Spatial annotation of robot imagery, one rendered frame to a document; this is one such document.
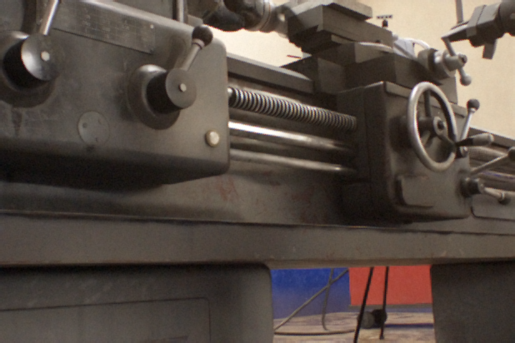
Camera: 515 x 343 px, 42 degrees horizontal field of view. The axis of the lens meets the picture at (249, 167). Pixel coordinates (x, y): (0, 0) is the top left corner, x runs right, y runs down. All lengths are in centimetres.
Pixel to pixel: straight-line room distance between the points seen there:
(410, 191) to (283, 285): 484
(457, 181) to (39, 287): 112
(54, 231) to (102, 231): 7
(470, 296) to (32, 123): 226
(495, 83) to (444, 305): 356
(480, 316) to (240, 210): 169
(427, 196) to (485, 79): 473
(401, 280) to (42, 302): 386
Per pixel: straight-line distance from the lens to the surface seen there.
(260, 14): 180
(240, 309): 124
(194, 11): 160
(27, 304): 99
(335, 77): 163
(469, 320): 290
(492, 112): 620
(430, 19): 670
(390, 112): 154
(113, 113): 98
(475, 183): 176
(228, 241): 108
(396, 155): 153
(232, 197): 134
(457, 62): 167
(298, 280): 648
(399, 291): 470
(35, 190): 109
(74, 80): 96
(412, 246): 153
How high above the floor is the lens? 37
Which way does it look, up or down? 10 degrees up
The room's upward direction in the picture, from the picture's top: 2 degrees counter-clockwise
